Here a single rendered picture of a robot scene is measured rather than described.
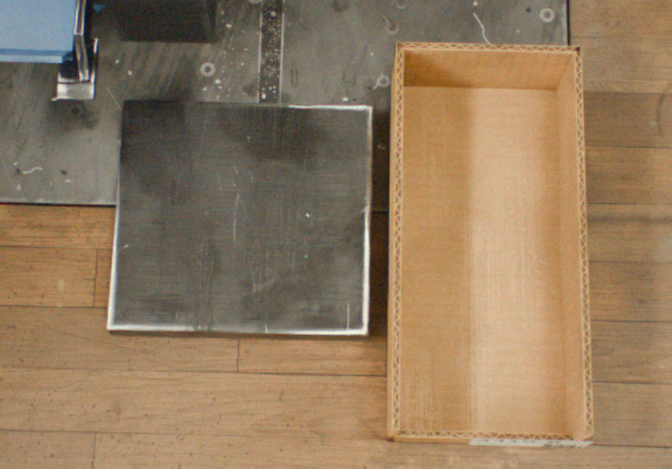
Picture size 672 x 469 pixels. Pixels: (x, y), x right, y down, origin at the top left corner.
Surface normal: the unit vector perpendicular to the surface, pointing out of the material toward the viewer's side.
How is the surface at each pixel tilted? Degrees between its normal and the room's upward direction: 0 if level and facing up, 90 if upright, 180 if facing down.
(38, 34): 0
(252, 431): 0
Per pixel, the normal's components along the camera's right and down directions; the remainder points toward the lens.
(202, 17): -0.03, 0.96
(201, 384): 0.01, -0.28
